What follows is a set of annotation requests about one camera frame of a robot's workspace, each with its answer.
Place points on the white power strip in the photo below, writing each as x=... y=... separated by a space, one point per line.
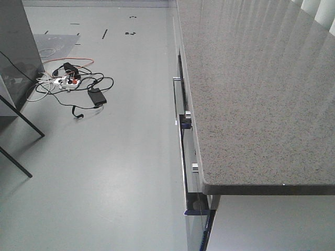
x=67 y=82

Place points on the black laptop power brick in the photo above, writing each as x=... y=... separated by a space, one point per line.
x=96 y=96

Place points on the dark grey cabinet panel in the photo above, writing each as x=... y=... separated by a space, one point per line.
x=20 y=60

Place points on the grey floor mat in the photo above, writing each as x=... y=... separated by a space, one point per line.
x=55 y=46

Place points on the chrome round knob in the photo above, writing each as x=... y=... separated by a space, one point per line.
x=188 y=115
x=195 y=168

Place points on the chrome drawer handle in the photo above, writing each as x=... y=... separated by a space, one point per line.
x=175 y=79

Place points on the grey stone kitchen counter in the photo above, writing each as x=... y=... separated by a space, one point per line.
x=259 y=77

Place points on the chrome round knob lower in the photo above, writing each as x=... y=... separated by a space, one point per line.
x=195 y=168

